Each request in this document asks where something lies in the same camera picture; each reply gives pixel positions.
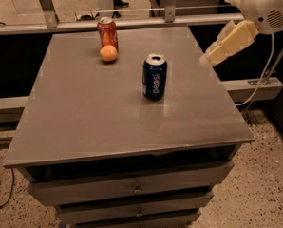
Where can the orange fruit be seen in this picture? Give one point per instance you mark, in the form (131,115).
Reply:
(108,53)

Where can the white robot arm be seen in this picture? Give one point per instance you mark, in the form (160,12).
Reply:
(259,17)

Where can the orange soda can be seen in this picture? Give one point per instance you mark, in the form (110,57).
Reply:
(108,32)

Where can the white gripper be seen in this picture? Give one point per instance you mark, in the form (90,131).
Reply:
(265,7)

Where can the grey drawer cabinet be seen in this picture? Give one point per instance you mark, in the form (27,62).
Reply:
(103,155)

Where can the blue pepsi can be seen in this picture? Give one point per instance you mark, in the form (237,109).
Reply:
(154,74)

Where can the grey metal rail frame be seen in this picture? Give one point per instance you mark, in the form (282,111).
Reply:
(36,16)

